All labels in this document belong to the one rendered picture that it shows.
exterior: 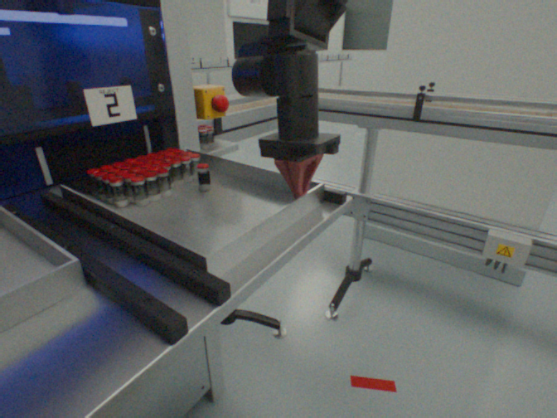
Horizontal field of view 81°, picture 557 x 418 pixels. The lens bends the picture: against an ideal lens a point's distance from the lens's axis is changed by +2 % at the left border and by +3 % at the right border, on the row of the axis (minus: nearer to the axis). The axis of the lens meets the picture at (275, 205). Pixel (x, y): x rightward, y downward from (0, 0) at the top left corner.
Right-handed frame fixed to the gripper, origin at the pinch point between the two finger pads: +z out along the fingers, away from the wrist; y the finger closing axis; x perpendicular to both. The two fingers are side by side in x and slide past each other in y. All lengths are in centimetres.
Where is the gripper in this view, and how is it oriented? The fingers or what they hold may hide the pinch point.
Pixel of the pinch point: (300, 196)
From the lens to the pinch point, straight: 49.2
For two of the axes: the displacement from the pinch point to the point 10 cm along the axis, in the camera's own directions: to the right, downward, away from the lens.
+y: -8.0, -1.9, 5.7
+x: -6.0, 3.6, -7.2
